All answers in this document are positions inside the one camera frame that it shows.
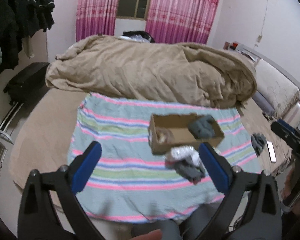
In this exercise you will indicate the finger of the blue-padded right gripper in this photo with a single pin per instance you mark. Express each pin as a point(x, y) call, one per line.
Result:
point(287, 133)

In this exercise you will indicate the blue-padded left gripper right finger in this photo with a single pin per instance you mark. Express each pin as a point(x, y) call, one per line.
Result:
point(218, 168)

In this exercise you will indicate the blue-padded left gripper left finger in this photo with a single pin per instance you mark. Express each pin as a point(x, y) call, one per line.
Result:
point(83, 165)

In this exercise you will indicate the grey dotted anti-slip sock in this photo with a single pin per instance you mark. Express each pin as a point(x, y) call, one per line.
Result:
point(187, 170)

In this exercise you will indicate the clear plastic snack bag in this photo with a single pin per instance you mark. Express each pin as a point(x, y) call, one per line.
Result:
point(164, 136)

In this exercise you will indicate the left hand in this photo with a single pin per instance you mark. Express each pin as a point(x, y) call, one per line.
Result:
point(153, 235)

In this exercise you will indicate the white smartphone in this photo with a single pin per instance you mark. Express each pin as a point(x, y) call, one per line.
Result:
point(271, 151)

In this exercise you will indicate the grey sock pair on bed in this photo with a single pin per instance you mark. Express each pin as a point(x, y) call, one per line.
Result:
point(258, 141)

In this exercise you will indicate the tan bed sheet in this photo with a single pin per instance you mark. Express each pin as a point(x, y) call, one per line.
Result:
point(44, 139)

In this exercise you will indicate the striped pastel towel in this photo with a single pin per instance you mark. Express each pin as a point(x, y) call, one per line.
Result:
point(129, 184)

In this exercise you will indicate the white embroidered pillow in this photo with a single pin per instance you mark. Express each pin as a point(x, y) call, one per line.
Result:
point(278, 90)

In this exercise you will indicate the open cardboard box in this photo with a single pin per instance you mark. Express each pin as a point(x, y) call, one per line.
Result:
point(178, 124)

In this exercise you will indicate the black bench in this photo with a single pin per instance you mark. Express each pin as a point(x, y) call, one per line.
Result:
point(25, 82)

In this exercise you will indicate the tan fleece blanket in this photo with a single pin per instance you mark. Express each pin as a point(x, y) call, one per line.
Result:
point(190, 73)

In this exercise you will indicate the right pink curtain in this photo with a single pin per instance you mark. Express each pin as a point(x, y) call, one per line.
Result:
point(174, 21)

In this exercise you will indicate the pink curtain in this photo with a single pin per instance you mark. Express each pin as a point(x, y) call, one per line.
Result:
point(174, 21)
point(95, 17)

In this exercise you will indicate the left pink curtain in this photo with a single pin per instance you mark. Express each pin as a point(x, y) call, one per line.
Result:
point(95, 17)

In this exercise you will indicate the black hanging clothes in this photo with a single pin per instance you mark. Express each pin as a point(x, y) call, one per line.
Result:
point(19, 21)

